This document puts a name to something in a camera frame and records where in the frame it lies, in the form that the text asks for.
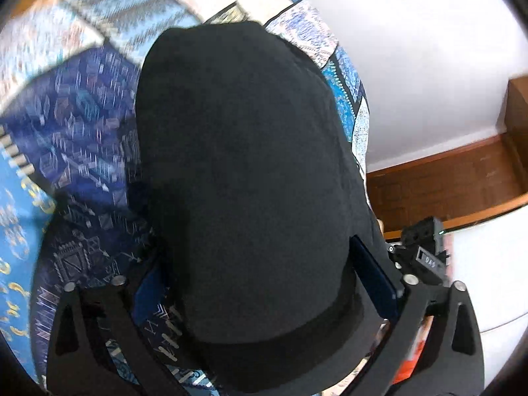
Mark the orange packet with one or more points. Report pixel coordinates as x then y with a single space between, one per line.
408 359

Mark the black zip hoodie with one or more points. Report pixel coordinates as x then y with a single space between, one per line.
247 173

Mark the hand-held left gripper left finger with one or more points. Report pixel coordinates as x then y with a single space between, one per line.
150 288

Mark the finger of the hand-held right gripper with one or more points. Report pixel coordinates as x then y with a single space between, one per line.
396 258

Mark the blue patchwork blanket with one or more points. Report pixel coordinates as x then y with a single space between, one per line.
82 132

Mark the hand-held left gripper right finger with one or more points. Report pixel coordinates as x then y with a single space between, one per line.
377 276

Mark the wooden door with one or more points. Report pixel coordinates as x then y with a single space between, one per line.
445 181

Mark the white cabinet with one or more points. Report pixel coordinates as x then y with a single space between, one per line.
491 272

